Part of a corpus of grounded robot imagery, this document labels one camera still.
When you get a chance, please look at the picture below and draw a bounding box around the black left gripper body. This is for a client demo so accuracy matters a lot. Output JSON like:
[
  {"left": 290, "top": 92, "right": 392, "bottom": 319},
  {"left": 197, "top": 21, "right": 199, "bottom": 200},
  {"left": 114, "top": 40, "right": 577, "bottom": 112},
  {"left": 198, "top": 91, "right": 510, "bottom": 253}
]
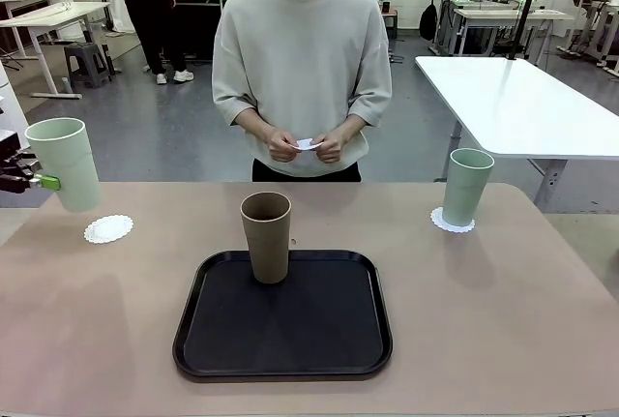
[{"left": 0, "top": 132, "right": 30, "bottom": 194}]

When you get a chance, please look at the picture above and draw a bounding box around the tall green cup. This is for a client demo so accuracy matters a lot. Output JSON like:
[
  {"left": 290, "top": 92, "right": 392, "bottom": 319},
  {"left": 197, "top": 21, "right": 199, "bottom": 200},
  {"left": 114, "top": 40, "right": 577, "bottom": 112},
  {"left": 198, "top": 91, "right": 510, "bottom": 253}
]
[
  {"left": 442, "top": 147, "right": 496, "bottom": 227},
  {"left": 24, "top": 117, "right": 103, "bottom": 215}
]

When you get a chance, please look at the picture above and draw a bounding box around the tall brown cup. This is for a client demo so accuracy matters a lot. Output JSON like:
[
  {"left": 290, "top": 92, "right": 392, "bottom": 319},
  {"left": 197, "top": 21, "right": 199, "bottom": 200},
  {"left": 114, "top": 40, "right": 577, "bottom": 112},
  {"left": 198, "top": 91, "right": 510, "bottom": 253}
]
[{"left": 240, "top": 192, "right": 293, "bottom": 285}]

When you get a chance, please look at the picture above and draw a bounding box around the person's left forearm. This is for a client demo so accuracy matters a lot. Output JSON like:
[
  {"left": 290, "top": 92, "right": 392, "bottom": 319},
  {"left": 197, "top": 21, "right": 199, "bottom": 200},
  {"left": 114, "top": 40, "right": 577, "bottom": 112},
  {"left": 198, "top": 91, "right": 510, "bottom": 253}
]
[{"left": 336, "top": 114, "right": 365, "bottom": 140}]

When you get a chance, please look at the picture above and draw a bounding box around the person's right forearm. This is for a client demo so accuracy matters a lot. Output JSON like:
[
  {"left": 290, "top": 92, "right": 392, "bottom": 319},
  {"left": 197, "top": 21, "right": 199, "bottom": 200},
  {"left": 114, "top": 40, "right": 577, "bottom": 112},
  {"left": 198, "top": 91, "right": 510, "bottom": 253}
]
[{"left": 236, "top": 109, "right": 275, "bottom": 140}]

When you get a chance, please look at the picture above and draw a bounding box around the person's right hand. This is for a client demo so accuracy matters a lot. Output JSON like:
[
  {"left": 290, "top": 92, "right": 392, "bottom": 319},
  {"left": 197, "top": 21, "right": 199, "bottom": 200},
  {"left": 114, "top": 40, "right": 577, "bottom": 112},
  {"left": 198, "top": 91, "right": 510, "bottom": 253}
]
[{"left": 265, "top": 129, "right": 300, "bottom": 164}]

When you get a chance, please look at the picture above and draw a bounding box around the person's left hand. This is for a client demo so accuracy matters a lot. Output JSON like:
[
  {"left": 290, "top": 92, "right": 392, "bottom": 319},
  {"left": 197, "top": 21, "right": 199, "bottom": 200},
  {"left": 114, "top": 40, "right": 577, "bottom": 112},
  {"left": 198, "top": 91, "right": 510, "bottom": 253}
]
[{"left": 313, "top": 131, "right": 350, "bottom": 164}]

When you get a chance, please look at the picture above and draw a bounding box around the grey plastic step stool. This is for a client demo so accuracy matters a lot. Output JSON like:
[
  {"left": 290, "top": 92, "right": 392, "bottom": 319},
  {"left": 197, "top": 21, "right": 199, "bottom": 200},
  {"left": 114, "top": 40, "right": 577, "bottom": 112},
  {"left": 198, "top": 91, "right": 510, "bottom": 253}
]
[{"left": 63, "top": 42, "right": 113, "bottom": 90}]

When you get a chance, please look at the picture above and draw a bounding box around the white desk with white legs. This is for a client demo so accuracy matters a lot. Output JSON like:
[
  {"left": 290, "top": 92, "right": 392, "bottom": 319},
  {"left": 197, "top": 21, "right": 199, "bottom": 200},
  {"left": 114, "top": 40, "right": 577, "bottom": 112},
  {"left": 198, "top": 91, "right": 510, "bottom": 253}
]
[{"left": 0, "top": 0, "right": 111, "bottom": 100}]

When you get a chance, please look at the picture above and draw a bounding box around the black background workbench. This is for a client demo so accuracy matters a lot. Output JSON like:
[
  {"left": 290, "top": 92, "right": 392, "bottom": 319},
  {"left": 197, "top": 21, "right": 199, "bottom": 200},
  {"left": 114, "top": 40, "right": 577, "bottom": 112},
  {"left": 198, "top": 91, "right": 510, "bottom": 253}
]
[{"left": 171, "top": 0, "right": 228, "bottom": 60}]

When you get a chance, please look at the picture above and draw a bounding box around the person in beige sweatshirt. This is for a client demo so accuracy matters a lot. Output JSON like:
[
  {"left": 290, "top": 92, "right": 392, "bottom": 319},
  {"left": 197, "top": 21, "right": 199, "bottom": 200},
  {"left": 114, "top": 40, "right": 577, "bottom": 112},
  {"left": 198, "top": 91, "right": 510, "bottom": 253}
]
[{"left": 211, "top": 0, "right": 393, "bottom": 183}]

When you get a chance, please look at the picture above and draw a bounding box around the black plastic tray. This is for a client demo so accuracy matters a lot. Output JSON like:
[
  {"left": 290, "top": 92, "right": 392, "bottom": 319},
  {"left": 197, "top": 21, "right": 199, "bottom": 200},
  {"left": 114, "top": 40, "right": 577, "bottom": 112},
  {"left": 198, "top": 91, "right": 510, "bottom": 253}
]
[{"left": 172, "top": 249, "right": 394, "bottom": 382}]

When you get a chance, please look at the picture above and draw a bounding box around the small brown-top side table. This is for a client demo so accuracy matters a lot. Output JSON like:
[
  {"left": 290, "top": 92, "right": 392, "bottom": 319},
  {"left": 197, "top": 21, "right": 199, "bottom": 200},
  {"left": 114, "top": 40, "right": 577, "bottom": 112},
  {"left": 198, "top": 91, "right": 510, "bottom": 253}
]
[{"left": 380, "top": 0, "right": 398, "bottom": 41}]

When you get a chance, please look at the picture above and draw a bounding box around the black backpack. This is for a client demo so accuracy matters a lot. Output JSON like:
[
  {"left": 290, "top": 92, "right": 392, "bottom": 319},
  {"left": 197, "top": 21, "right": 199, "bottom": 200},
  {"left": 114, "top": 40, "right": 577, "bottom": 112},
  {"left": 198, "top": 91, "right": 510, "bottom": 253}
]
[{"left": 418, "top": 0, "right": 439, "bottom": 42}]

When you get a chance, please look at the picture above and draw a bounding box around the large white glossy table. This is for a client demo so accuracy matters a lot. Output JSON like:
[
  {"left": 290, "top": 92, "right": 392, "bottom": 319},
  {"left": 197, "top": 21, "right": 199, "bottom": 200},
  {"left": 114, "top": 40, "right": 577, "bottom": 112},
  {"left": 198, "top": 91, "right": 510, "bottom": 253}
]
[{"left": 414, "top": 55, "right": 619, "bottom": 210}]

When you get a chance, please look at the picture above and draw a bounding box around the white background workbench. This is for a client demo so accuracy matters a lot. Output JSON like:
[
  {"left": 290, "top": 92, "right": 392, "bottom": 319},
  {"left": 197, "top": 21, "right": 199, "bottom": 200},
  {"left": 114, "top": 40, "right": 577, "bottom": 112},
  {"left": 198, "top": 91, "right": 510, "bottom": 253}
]
[{"left": 452, "top": 7, "right": 575, "bottom": 58}]

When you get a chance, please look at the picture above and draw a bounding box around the black tripod pole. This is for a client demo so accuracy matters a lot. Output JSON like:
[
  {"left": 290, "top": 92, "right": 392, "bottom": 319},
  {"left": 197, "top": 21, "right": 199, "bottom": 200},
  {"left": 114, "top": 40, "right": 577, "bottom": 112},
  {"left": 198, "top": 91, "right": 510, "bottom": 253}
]
[{"left": 506, "top": 0, "right": 550, "bottom": 61}]

